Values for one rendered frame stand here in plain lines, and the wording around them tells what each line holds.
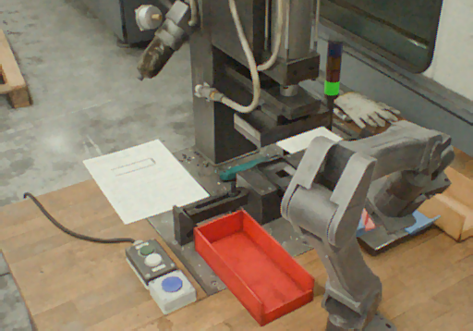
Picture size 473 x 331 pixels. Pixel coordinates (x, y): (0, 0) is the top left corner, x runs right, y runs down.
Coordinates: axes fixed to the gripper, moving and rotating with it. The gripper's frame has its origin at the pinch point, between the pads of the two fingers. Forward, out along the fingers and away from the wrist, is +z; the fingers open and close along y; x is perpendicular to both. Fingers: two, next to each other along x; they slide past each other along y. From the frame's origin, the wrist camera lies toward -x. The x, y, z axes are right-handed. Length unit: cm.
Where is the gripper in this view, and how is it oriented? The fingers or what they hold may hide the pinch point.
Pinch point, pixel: (368, 226)
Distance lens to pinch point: 121.4
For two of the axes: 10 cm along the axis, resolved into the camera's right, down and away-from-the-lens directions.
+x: -8.7, 2.3, -4.4
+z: -2.5, 5.7, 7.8
